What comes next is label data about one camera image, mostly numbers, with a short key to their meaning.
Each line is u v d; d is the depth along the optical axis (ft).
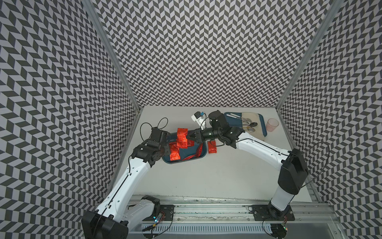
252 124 3.44
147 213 1.99
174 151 2.60
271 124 3.31
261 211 2.42
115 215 1.24
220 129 1.98
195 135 2.27
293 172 1.45
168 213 2.41
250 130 3.45
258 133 3.35
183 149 2.70
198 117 2.23
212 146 3.08
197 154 2.51
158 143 1.87
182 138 2.41
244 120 3.63
